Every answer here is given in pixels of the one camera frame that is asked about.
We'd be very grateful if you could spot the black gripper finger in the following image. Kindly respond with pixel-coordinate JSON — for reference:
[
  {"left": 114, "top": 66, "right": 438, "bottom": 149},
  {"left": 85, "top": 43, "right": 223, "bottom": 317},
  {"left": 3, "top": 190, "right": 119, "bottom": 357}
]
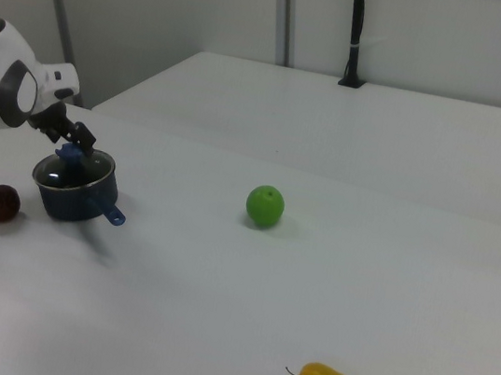
[
  {"left": 68, "top": 119, "right": 101, "bottom": 159},
  {"left": 43, "top": 118, "right": 78, "bottom": 147}
]

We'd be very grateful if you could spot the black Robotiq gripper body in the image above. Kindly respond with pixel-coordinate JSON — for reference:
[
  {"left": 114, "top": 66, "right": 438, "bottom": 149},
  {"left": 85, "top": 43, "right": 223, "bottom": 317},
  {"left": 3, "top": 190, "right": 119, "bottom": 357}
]
[{"left": 26, "top": 96, "right": 71, "bottom": 139}]

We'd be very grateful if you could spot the glass lid with blue knob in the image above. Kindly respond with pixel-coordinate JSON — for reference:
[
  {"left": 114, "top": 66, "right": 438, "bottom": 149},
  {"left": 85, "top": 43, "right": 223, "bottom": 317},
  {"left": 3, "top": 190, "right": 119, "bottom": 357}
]
[{"left": 30, "top": 138, "right": 118, "bottom": 199}]

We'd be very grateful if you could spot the dark blue saucepan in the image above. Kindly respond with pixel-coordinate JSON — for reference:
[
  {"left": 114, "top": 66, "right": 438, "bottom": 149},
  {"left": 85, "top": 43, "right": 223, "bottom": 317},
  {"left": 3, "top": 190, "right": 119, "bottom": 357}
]
[{"left": 25, "top": 144, "right": 136, "bottom": 232}]

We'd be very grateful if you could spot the green apple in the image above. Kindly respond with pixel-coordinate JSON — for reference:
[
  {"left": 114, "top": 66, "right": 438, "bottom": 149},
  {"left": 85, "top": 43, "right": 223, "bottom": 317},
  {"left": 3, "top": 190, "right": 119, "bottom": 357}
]
[{"left": 242, "top": 182, "right": 289, "bottom": 231}]

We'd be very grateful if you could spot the white side table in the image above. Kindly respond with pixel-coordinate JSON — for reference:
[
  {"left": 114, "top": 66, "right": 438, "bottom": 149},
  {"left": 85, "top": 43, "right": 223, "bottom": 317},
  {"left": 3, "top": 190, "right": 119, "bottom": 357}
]
[{"left": 82, "top": 35, "right": 501, "bottom": 228}]

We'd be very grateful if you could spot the grey partition frame post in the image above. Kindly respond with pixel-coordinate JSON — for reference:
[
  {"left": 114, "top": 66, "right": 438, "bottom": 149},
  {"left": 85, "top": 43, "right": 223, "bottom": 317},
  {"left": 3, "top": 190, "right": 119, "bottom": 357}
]
[
  {"left": 263, "top": 0, "right": 304, "bottom": 68},
  {"left": 14, "top": 0, "right": 101, "bottom": 108}
]

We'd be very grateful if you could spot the black camera pole with tape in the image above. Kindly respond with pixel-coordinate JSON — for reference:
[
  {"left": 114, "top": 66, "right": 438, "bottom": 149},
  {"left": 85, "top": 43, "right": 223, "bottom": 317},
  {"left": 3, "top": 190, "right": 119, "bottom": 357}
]
[{"left": 337, "top": 0, "right": 380, "bottom": 90}]

